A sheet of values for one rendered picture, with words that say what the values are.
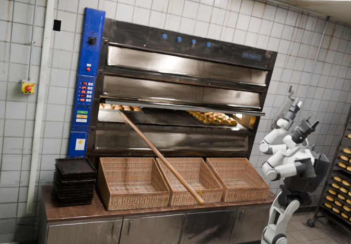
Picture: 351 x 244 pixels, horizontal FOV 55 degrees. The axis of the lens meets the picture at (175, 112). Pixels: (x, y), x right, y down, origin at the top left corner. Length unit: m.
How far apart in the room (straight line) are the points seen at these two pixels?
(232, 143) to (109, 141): 1.43
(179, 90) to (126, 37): 0.75
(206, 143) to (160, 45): 1.20
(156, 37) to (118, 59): 0.40
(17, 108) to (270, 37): 2.57
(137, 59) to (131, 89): 0.28
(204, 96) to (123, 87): 0.87
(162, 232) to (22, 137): 1.47
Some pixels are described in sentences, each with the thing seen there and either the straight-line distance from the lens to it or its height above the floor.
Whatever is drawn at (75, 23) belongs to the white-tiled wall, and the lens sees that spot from 2.91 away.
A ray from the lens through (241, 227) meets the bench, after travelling 3.73.
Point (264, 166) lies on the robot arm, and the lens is 2.54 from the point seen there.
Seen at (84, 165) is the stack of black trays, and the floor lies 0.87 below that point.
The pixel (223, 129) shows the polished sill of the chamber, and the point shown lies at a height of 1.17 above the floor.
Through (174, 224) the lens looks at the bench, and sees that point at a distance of 3.24.
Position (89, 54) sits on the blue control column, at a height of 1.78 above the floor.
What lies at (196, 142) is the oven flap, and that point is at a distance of 3.59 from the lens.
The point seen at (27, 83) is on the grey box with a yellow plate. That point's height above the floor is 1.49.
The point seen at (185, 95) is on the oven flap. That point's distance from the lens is 3.34.
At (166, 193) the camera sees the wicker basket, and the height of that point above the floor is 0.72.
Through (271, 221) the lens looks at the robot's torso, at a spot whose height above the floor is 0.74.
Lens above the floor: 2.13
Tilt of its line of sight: 14 degrees down
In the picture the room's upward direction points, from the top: 12 degrees clockwise
